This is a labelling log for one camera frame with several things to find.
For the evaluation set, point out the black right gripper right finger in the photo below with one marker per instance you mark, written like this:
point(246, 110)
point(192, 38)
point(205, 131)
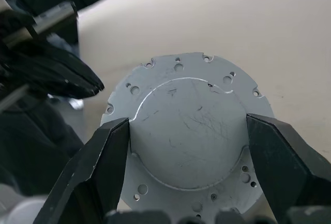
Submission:
point(284, 167)

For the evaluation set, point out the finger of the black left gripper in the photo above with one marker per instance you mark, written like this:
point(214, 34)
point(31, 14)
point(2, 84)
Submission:
point(64, 87)
point(69, 66)

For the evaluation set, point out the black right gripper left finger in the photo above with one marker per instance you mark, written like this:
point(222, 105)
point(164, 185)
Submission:
point(98, 167)

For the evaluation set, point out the silver motor lid with circuit board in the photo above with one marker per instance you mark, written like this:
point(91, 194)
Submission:
point(181, 131)

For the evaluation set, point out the silver robot body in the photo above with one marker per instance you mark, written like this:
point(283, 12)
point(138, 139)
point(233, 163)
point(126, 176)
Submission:
point(23, 208)

